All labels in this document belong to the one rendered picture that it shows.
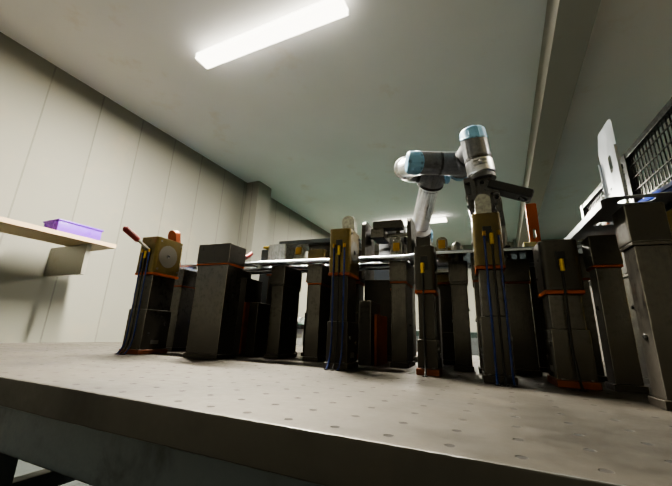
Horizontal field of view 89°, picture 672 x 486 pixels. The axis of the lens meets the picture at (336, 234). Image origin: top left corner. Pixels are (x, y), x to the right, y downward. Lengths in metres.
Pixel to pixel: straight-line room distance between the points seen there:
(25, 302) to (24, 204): 0.73
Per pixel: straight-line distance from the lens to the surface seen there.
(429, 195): 1.59
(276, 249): 1.37
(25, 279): 3.44
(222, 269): 1.07
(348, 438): 0.33
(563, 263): 0.81
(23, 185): 3.50
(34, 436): 0.75
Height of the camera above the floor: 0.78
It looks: 16 degrees up
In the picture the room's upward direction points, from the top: 2 degrees clockwise
